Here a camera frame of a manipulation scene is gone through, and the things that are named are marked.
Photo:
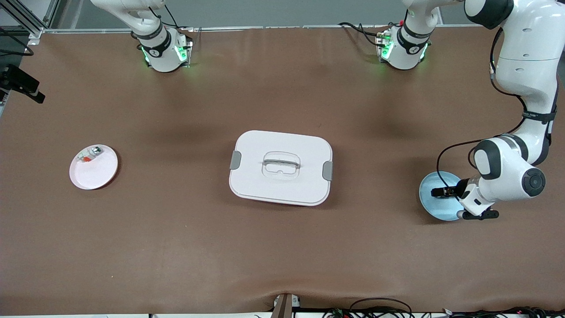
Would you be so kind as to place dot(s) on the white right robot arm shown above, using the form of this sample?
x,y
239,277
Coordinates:
x,y
161,48

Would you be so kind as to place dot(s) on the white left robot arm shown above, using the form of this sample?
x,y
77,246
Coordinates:
x,y
529,53

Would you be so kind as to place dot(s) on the light blue round plate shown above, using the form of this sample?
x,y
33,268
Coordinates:
x,y
435,205

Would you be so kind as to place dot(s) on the pink round plate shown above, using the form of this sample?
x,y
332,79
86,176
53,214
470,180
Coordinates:
x,y
95,174

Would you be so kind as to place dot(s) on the white lidded box grey latches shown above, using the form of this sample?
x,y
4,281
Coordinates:
x,y
282,185

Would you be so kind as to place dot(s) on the aluminium frame profile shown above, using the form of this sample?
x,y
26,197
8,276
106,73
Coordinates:
x,y
26,20

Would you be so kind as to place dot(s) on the small white and red switch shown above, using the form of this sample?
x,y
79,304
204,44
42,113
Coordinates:
x,y
90,154

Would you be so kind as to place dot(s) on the metal table edge bracket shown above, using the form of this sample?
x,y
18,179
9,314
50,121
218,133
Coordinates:
x,y
284,306

